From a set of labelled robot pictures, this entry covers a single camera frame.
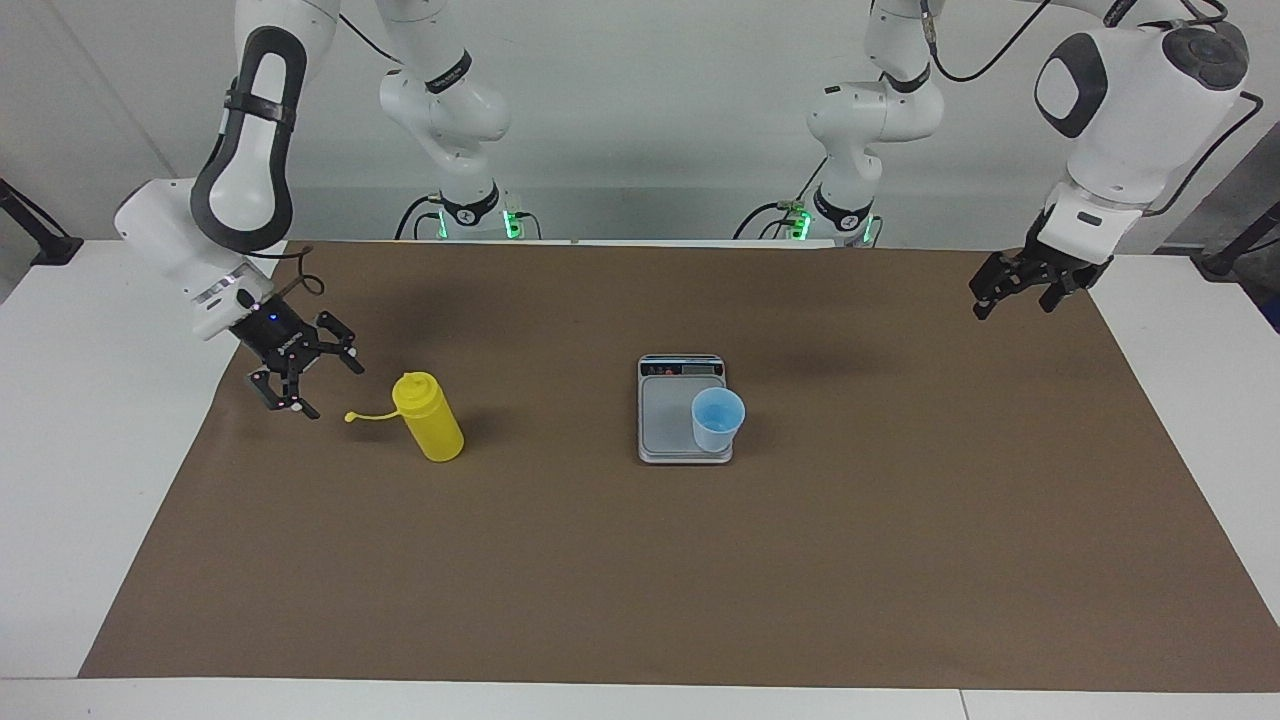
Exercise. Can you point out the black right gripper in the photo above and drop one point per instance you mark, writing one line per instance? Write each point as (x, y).
(278, 340)

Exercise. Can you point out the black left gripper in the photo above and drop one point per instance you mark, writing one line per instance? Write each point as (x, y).
(1060, 272)

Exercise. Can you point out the yellow squeeze bottle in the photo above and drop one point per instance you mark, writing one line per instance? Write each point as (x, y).
(432, 425)

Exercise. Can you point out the light blue plastic cup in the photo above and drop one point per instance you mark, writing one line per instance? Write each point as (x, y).
(718, 420)

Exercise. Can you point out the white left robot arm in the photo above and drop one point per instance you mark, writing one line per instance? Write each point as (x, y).
(1130, 130)

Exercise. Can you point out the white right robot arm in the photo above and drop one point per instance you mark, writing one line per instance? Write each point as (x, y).
(170, 240)

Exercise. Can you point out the silver digital kitchen scale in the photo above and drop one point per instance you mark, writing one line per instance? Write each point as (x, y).
(665, 420)

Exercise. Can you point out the black stand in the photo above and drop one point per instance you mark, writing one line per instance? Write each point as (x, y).
(55, 250)
(1218, 264)

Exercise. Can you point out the brown paper table mat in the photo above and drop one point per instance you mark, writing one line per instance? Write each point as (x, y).
(640, 580)

